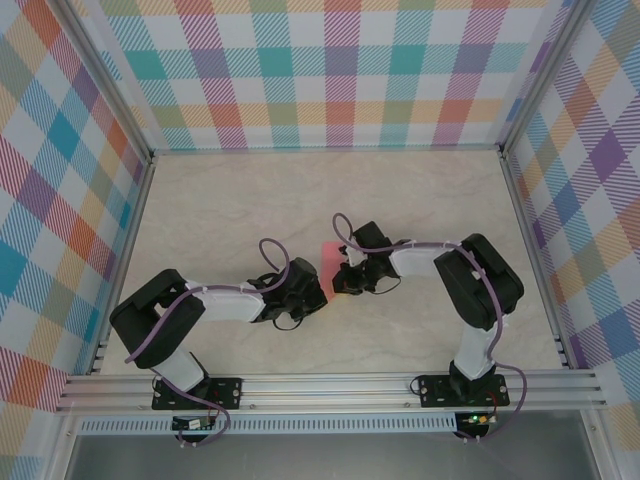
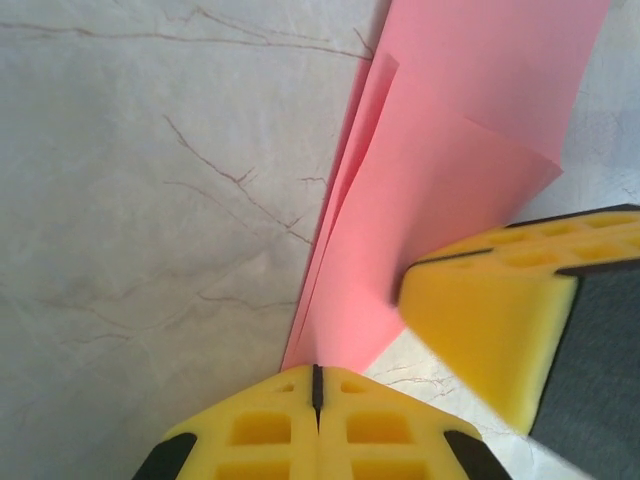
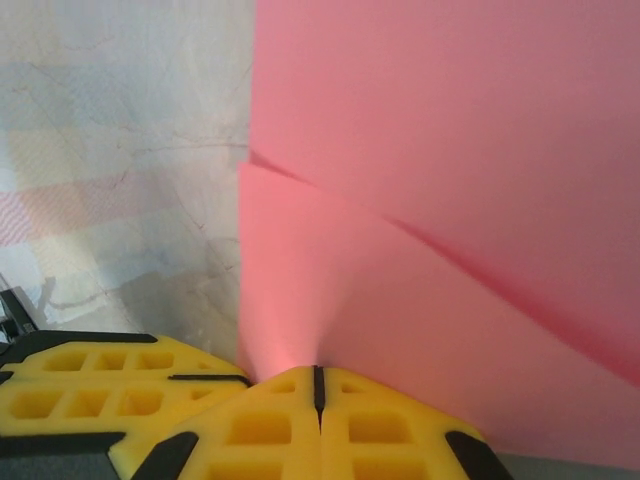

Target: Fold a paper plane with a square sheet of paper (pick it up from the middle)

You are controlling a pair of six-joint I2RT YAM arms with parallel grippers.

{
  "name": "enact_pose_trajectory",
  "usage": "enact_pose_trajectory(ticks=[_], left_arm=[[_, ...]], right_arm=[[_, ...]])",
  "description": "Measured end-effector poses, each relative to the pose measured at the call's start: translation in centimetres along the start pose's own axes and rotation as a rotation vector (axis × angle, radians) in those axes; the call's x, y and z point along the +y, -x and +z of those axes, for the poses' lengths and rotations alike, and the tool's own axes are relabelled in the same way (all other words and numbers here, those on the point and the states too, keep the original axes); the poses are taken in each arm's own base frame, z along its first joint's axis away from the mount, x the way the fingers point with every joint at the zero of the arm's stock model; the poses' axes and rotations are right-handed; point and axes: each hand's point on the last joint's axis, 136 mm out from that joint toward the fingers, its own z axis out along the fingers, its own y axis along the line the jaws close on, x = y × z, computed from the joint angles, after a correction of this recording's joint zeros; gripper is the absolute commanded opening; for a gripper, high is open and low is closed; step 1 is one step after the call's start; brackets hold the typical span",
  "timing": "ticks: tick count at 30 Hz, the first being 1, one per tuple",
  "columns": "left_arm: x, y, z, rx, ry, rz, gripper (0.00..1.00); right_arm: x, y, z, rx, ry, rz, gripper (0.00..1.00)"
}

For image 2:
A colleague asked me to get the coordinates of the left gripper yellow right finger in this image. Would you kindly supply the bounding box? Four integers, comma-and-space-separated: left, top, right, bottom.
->
319, 364, 509, 480

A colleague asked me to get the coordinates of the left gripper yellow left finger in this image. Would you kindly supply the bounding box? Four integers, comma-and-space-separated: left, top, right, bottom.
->
132, 364, 319, 480

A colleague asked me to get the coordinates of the pink paper sheet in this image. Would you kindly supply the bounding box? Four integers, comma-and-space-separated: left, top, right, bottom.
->
279, 0, 614, 376

